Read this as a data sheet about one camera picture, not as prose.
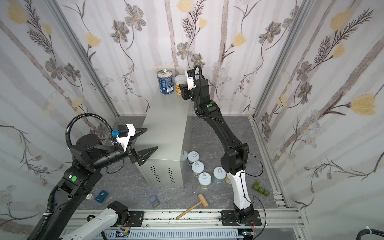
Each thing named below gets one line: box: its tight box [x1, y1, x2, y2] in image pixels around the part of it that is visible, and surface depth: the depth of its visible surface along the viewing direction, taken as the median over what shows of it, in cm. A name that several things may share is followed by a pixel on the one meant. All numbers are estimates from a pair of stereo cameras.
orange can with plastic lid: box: [174, 74, 187, 96], surface depth 82 cm
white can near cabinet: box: [187, 150, 200, 166], surface depth 92 cm
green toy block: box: [252, 180, 270, 197], surface depth 83 cm
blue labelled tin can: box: [156, 69, 175, 96], surface depth 81 cm
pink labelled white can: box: [191, 161, 205, 177], surface depth 89 cm
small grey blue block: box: [149, 195, 161, 209], surface depth 80 cm
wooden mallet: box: [176, 193, 209, 220], surface depth 80 cm
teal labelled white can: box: [213, 166, 227, 183], surface depth 86 cm
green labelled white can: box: [198, 172, 212, 189], surface depth 84 cm
